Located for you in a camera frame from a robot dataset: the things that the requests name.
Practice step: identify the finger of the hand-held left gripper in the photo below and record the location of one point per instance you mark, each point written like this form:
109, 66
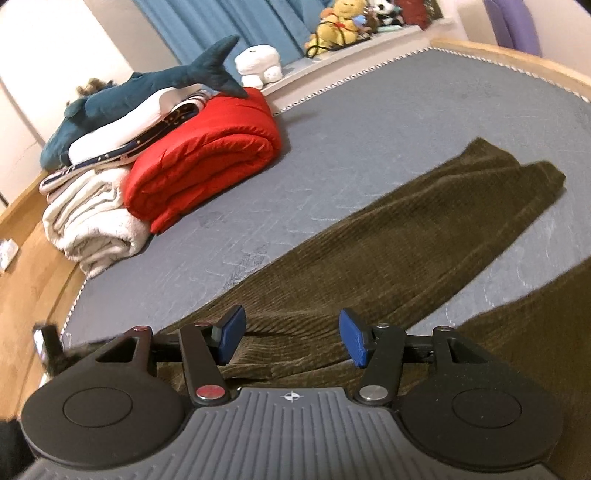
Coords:
48, 346

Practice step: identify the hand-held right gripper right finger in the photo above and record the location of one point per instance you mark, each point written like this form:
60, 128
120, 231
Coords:
355, 337

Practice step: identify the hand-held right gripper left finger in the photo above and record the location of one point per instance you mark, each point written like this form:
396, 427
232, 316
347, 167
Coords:
231, 334

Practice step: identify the white tissue pack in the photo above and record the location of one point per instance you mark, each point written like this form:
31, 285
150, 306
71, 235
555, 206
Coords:
8, 256

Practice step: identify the cream fleece blanket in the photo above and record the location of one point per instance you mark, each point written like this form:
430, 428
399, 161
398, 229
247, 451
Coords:
92, 230

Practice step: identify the red quilted blanket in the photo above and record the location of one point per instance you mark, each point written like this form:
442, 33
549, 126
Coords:
203, 157

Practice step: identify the white pillow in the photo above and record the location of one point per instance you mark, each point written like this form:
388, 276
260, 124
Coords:
124, 124

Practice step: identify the blue shark plush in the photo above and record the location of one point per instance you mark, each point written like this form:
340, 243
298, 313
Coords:
115, 99

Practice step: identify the tan fuzzy plush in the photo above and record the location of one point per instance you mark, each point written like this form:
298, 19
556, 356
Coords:
94, 87

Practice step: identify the white round plush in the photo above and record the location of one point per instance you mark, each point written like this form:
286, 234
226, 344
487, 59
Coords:
258, 64

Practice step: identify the blue curtain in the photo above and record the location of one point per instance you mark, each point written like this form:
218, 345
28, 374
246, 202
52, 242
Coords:
231, 23

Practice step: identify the yellow plush bear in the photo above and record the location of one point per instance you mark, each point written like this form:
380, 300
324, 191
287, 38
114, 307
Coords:
339, 21

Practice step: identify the small blue plush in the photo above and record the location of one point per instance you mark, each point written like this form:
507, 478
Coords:
360, 19

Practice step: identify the panda plush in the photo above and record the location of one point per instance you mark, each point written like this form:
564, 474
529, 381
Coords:
384, 9

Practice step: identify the dark red cushion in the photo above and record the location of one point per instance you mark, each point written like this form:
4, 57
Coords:
415, 11

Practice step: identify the purple bag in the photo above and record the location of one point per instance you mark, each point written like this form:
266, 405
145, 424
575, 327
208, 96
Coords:
510, 23

